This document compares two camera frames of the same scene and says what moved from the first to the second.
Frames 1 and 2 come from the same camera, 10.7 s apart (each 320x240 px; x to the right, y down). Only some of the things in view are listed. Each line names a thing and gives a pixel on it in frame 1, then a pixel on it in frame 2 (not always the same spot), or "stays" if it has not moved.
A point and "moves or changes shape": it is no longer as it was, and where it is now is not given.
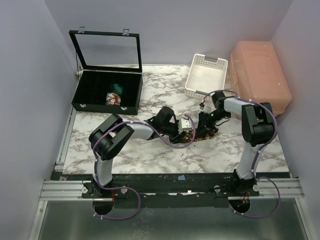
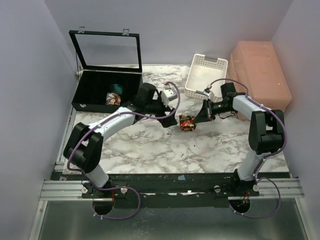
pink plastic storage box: x=257 y=75 stays
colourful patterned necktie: x=188 y=135 moves or changes shape
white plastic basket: x=206 y=75 stays
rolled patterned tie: x=113 y=99 stays
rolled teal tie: x=116 y=88 stays
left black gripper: x=177 y=138 → x=167 y=121
